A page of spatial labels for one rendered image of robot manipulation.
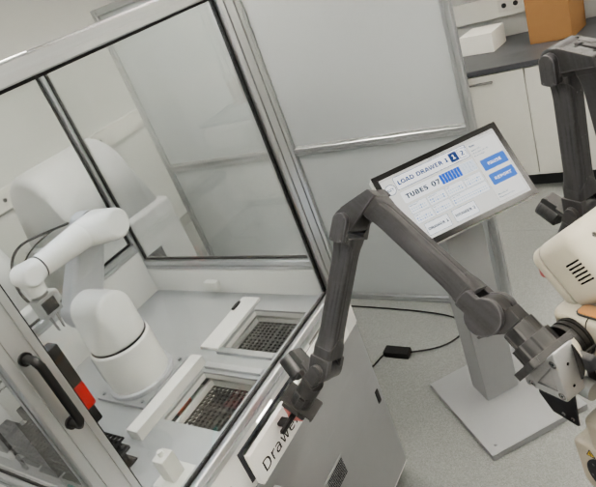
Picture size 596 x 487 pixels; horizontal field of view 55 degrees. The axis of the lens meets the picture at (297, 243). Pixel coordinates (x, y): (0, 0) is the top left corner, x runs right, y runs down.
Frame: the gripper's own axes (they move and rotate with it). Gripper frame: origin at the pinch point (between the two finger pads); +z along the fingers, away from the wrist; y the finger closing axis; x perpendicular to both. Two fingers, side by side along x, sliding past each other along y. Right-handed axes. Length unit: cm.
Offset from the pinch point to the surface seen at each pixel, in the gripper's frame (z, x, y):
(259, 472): 4.2, 17.1, -0.9
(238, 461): 2.8, 18.6, 5.3
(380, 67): -21, -161, 56
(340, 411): 24.7, -25.9, -11.3
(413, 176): -27, -91, 11
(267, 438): 0.5, 9.7, 2.4
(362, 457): 44, -28, -27
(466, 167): -33, -103, -3
